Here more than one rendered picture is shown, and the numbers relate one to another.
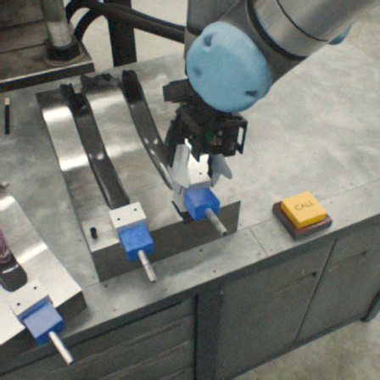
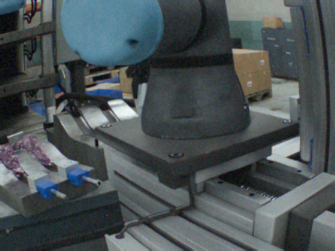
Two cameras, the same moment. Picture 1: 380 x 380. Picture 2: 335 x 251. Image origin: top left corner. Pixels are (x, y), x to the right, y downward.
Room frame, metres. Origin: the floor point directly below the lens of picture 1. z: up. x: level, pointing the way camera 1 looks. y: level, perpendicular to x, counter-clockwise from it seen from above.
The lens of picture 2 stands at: (-0.63, 0.14, 1.18)
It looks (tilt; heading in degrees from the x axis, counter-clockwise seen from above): 14 degrees down; 350
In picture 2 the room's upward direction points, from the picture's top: 5 degrees counter-clockwise
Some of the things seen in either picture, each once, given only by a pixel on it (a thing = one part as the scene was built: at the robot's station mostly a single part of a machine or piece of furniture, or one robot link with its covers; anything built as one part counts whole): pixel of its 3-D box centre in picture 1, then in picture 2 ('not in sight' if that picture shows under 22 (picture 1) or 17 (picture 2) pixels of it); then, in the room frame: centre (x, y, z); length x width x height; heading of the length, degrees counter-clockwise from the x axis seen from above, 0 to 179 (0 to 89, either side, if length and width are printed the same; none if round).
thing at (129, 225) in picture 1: (138, 247); not in sight; (0.40, 0.08, 0.89); 0.13 x 0.05 x 0.05; 24
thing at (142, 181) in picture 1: (122, 142); (100, 131); (0.67, 0.13, 0.87); 0.50 x 0.26 x 0.14; 24
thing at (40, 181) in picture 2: not in sight; (49, 190); (0.21, 0.28, 0.86); 0.13 x 0.05 x 0.05; 41
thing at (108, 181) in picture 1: (117, 128); (97, 116); (0.65, 0.14, 0.92); 0.35 x 0.16 x 0.09; 24
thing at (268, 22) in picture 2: not in sight; (272, 22); (7.06, -3.68, 1.26); 0.42 x 0.33 x 0.29; 24
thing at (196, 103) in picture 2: not in sight; (194, 88); (-0.07, 0.00, 1.09); 0.15 x 0.15 x 0.10
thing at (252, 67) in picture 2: not in sight; (228, 73); (5.37, -1.88, 0.37); 1.20 x 0.82 x 0.74; 32
